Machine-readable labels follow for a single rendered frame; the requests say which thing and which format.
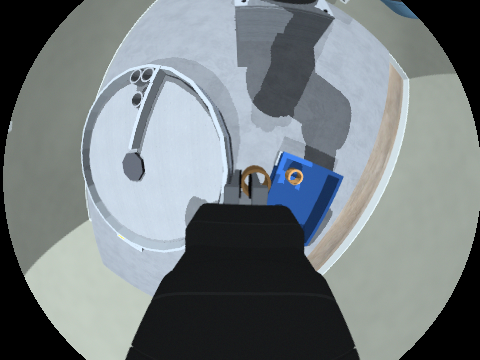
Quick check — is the grey metal ring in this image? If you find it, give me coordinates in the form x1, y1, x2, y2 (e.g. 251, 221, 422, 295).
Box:
130, 69, 146, 87
131, 91, 145, 109
141, 67, 155, 85

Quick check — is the blue open crate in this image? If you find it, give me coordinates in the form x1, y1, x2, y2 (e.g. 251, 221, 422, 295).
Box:
267, 151, 344, 246

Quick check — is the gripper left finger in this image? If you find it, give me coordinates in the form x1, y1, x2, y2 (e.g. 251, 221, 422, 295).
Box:
224, 169, 242, 204

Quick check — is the bronze bushing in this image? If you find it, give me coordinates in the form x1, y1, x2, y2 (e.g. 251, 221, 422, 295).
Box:
241, 165, 271, 196
285, 168, 303, 185

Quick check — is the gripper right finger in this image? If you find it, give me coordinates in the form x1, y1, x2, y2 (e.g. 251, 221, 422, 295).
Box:
248, 172, 268, 205

